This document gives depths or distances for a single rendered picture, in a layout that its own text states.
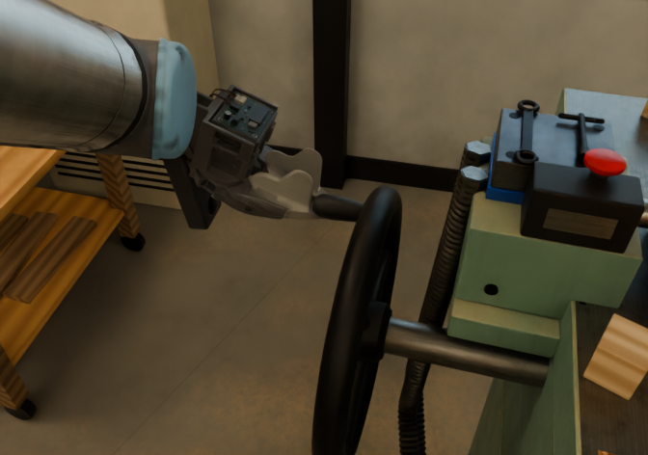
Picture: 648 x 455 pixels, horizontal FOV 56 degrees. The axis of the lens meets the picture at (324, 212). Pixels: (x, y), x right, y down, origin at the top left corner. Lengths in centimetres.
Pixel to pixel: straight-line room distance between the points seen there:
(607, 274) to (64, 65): 42
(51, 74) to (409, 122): 166
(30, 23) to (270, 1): 154
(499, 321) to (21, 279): 129
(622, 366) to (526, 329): 11
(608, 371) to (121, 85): 39
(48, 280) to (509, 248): 130
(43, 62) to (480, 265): 37
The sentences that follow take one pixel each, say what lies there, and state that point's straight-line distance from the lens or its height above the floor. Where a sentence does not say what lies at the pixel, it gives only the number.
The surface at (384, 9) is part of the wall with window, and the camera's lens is 178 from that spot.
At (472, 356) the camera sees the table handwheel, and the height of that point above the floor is 82.
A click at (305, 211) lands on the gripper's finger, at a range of 60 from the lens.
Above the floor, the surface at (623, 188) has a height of 101.
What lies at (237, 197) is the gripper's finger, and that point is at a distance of 59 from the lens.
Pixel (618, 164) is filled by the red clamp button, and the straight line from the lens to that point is 50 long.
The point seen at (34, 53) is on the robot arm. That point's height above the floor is 116.
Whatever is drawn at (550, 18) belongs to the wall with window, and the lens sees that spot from 178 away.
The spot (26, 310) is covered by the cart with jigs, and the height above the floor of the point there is 18.
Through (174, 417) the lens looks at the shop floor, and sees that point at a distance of 153.
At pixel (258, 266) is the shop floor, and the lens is 179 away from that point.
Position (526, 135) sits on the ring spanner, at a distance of 55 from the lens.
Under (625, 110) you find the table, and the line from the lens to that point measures 83.
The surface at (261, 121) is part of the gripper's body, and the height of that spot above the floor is 98.
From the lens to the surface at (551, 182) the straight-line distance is 49.
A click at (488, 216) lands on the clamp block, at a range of 52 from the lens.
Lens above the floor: 130
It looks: 42 degrees down
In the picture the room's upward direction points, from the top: straight up
